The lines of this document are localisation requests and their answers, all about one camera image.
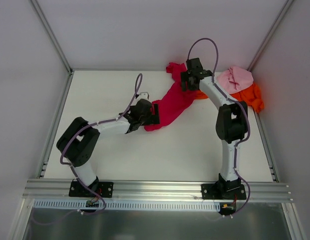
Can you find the aluminium mounting rail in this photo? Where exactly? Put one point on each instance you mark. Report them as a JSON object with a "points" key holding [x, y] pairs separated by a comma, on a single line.
{"points": [[180, 191]]}

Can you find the pink t shirt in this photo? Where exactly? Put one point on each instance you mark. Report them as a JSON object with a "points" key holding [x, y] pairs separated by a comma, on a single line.
{"points": [[235, 79]]}

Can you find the magenta t shirt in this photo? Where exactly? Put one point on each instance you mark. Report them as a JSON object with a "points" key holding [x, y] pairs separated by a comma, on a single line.
{"points": [[175, 101]]}

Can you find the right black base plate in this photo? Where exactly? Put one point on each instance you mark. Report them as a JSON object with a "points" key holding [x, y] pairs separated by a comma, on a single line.
{"points": [[210, 191]]}

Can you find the white slotted cable duct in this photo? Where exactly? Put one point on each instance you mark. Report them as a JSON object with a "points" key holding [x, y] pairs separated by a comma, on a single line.
{"points": [[126, 205]]}

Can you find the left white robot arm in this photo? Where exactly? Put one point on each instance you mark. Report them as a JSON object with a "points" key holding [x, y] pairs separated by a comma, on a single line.
{"points": [[77, 143]]}

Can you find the left aluminium frame post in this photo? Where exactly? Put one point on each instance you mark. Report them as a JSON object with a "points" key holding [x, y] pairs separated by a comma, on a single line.
{"points": [[50, 33]]}

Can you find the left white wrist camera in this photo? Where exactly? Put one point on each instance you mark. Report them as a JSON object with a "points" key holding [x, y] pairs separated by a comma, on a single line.
{"points": [[142, 95]]}

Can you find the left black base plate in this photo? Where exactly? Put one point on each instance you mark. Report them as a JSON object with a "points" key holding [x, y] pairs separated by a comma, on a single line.
{"points": [[102, 188]]}

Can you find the aluminium frame post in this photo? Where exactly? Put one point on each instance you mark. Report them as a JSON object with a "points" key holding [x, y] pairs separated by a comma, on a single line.
{"points": [[269, 35], [50, 33]]}

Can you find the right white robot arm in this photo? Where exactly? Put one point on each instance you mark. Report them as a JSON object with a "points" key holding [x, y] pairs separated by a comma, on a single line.
{"points": [[231, 128]]}

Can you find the right aluminium frame post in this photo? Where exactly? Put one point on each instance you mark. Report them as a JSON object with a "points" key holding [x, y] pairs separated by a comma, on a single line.
{"points": [[269, 35]]}

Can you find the orange t shirt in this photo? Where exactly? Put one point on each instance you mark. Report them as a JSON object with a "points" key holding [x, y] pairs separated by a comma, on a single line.
{"points": [[252, 96]]}

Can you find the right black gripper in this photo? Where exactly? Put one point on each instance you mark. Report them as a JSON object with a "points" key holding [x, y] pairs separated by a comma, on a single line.
{"points": [[184, 80]]}

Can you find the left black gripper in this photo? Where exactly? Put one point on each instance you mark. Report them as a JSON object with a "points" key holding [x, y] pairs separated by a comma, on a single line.
{"points": [[155, 113]]}

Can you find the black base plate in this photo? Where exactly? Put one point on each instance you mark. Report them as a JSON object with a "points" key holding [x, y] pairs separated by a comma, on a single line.
{"points": [[210, 191], [102, 188]]}

